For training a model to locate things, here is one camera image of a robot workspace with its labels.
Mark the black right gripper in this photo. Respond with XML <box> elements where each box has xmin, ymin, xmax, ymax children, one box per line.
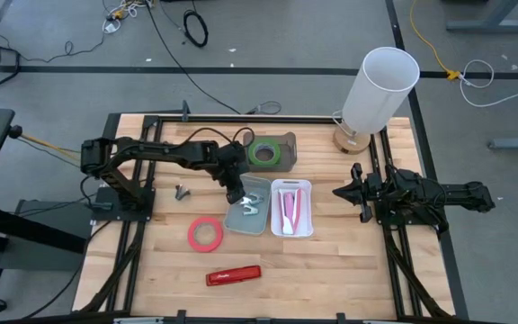
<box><xmin>331</xmin><ymin>162</ymin><xmax>393</xmax><ymax>224</ymax></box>

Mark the red tape roll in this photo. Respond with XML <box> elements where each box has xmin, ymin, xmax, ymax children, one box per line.
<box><xmin>186</xmin><ymin>216</ymin><xmax>225</xmax><ymax>254</ymax></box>

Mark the white plastic bin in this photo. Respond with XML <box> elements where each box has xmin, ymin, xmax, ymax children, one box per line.
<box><xmin>269</xmin><ymin>178</ymin><xmax>315</xmax><ymax>239</ymax></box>

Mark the green tape roll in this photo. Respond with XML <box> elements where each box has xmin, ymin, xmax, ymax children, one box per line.
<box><xmin>246</xmin><ymin>137</ymin><xmax>282</xmax><ymax>167</ymax></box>

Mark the long black floor cable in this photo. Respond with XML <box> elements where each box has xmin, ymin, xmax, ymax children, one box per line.
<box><xmin>143</xmin><ymin>0</ymin><xmax>243</xmax><ymax>115</ymax></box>

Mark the white floor cable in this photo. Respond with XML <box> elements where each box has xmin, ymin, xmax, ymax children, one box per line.
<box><xmin>458</xmin><ymin>58</ymin><xmax>518</xmax><ymax>109</ymax></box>

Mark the dark grey square bin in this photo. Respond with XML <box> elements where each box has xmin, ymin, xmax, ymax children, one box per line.
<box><xmin>242</xmin><ymin>130</ymin><xmax>299</xmax><ymax>174</ymax></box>

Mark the yellow extension cable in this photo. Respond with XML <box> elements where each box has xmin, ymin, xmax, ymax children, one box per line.
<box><xmin>408</xmin><ymin>0</ymin><xmax>462</xmax><ymax>83</ymax></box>

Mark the grey table leg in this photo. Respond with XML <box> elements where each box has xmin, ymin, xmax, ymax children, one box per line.
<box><xmin>444</xmin><ymin>0</ymin><xmax>518</xmax><ymax>34</ymax></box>

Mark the light grey plastic bin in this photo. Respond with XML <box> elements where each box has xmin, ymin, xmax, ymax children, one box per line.
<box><xmin>222</xmin><ymin>174</ymin><xmax>272</xmax><ymax>237</ymax></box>

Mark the black staple remover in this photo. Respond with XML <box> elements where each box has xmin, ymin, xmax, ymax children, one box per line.
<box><xmin>174</xmin><ymin>183</ymin><xmax>192</xmax><ymax>202</ymax></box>

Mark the white power strip with cables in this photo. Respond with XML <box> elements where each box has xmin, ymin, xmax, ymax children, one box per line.
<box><xmin>101</xmin><ymin>0</ymin><xmax>153</xmax><ymax>35</ymax></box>

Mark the grey looped cable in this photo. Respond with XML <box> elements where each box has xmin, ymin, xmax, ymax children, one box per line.
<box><xmin>245</xmin><ymin>100</ymin><xmax>283</xmax><ymax>116</ymax></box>

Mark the yellow cable with black cables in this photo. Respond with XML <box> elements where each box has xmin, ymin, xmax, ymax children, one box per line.
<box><xmin>19</xmin><ymin>131</ymin><xmax>84</xmax><ymax>162</ymax></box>

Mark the coiled black cable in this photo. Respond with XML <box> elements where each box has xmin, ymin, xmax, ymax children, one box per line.
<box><xmin>183</xmin><ymin>9</ymin><xmax>210</xmax><ymax>49</ymax></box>

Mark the pink stapler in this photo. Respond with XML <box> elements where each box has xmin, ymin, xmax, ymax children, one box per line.
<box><xmin>278</xmin><ymin>187</ymin><xmax>303</xmax><ymax>236</ymax></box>

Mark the black aluminium table frame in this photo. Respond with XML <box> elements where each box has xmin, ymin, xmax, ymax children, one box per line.
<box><xmin>77</xmin><ymin>111</ymin><xmax>458</xmax><ymax>324</ymax></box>

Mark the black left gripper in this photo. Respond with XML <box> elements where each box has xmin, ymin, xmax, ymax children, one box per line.
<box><xmin>216</xmin><ymin>143</ymin><xmax>251</xmax><ymax>205</ymax></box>

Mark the red stapler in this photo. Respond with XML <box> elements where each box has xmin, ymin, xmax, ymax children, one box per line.
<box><xmin>204</xmin><ymin>264</ymin><xmax>263</xmax><ymax>288</ymax></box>

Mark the white table lamp wooden base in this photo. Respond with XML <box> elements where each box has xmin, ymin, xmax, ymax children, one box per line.
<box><xmin>331</xmin><ymin>46</ymin><xmax>421</xmax><ymax>156</ymax></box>

